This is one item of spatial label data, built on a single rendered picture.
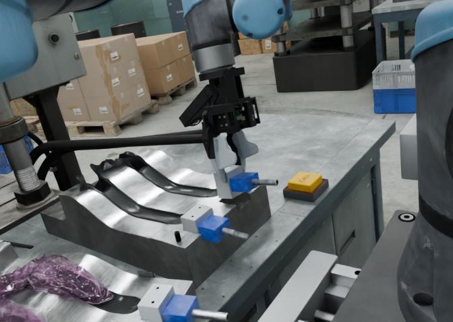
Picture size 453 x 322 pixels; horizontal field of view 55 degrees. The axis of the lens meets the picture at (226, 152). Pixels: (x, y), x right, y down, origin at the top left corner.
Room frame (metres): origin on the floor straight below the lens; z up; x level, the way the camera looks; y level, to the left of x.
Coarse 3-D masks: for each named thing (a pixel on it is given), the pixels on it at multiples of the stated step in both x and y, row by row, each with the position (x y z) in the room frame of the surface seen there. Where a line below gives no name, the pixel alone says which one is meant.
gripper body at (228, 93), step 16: (208, 80) 0.82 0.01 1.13; (224, 80) 0.79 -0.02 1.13; (240, 80) 0.78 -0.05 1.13; (224, 96) 0.79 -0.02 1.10; (240, 96) 0.78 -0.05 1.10; (208, 112) 0.80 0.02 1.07; (224, 112) 0.76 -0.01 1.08; (240, 112) 0.77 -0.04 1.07; (256, 112) 0.80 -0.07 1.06; (224, 128) 0.78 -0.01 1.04; (240, 128) 0.77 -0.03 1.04
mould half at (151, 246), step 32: (160, 160) 1.00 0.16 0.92; (64, 192) 0.90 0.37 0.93; (96, 192) 0.88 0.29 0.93; (128, 192) 0.89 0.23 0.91; (160, 192) 0.90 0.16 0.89; (256, 192) 0.81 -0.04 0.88; (64, 224) 0.91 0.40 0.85; (96, 224) 0.82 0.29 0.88; (128, 224) 0.78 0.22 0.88; (160, 224) 0.75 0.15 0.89; (256, 224) 0.80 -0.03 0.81; (128, 256) 0.76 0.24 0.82; (160, 256) 0.69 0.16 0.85; (192, 256) 0.65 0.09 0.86; (224, 256) 0.71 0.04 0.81
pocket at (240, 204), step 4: (244, 192) 0.81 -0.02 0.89; (240, 196) 0.82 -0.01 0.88; (244, 196) 0.81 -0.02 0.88; (248, 196) 0.80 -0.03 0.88; (220, 200) 0.80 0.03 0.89; (224, 200) 0.80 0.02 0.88; (228, 200) 0.81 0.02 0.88; (232, 200) 0.82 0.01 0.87; (236, 200) 0.83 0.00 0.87; (240, 200) 0.82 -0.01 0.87; (244, 200) 0.81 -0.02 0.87; (248, 200) 0.80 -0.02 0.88; (232, 204) 0.82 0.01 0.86; (236, 204) 0.81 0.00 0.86; (240, 204) 0.81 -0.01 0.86; (244, 204) 0.78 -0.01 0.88; (240, 208) 0.77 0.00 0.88
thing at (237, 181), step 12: (228, 168) 0.80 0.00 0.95; (240, 168) 0.80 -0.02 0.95; (216, 180) 0.79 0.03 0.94; (228, 180) 0.77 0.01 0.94; (240, 180) 0.75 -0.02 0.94; (252, 180) 0.76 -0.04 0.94; (264, 180) 0.74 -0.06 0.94; (276, 180) 0.72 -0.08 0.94; (228, 192) 0.77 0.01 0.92; (240, 192) 0.78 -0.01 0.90
